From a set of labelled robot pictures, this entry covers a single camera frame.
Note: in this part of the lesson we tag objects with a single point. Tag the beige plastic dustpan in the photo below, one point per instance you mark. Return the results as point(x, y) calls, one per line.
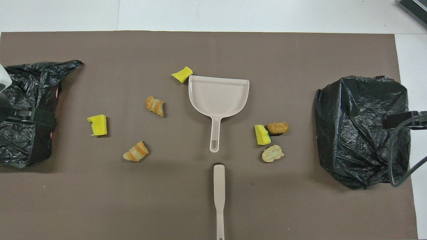
point(217, 96)

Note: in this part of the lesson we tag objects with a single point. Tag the dark grey ribbed device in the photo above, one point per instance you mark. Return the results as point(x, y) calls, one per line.
point(415, 8)

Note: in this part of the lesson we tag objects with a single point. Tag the yellow sponge piece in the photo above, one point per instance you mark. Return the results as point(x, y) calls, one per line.
point(98, 126)
point(182, 75)

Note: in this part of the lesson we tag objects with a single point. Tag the black bag over pink bin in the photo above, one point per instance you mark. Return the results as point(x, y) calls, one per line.
point(26, 83)

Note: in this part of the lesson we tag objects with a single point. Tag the striped croissant piece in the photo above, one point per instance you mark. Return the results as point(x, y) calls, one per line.
point(154, 105)
point(136, 152)

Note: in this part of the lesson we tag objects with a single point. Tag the yellow sponge with green layer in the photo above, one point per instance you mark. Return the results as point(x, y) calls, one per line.
point(262, 136)

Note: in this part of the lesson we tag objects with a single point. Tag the black bag covered bin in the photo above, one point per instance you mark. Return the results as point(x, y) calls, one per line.
point(353, 133)

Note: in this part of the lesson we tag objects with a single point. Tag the pale bread piece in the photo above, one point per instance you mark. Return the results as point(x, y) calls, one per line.
point(272, 153)

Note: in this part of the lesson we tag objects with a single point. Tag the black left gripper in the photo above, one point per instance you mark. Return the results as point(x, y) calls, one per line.
point(6, 110)

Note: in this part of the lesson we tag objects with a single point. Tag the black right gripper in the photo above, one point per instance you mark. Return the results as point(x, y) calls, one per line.
point(422, 120)

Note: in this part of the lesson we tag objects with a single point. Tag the large brown table mat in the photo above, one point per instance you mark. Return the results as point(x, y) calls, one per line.
point(133, 200)

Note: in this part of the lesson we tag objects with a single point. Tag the brown bread bun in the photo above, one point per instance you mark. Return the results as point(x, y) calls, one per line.
point(278, 128)

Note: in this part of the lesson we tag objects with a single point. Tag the beige hand brush black bristles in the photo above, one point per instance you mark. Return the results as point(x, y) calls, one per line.
point(219, 186)

